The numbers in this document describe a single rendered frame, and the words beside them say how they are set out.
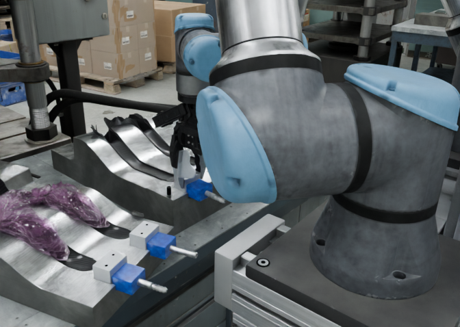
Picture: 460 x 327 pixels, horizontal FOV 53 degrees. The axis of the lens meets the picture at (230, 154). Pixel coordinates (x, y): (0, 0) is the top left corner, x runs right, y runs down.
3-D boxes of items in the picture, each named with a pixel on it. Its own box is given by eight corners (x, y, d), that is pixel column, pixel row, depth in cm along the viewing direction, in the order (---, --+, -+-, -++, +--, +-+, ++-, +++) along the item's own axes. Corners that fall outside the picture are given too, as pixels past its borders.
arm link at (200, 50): (254, 36, 76) (237, 27, 86) (187, 37, 73) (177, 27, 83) (252, 83, 79) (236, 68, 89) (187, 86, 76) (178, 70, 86)
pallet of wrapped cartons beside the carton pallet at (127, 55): (164, 79, 531) (161, -6, 493) (115, 95, 469) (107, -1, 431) (89, 64, 588) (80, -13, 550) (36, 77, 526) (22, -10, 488)
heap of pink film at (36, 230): (117, 219, 96) (114, 186, 93) (56, 268, 81) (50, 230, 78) (23, 193, 105) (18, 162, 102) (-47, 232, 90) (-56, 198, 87)
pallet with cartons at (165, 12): (206, 62, 621) (207, 4, 591) (172, 74, 554) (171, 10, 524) (135, 52, 670) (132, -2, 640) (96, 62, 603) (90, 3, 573)
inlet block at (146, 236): (202, 260, 89) (202, 236, 87) (190, 275, 85) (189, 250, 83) (145, 243, 94) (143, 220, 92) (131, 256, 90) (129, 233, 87)
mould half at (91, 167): (247, 194, 120) (249, 146, 114) (174, 236, 101) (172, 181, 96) (126, 143, 149) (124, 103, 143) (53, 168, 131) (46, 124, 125)
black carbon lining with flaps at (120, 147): (215, 170, 116) (215, 135, 112) (167, 193, 105) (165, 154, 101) (128, 135, 137) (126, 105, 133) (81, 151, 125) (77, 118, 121)
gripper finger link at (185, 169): (187, 197, 96) (194, 154, 94) (168, 187, 99) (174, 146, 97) (197, 195, 98) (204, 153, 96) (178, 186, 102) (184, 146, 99)
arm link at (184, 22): (176, 18, 82) (170, 11, 90) (178, 78, 87) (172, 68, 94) (220, 17, 84) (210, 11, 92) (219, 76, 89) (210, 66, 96)
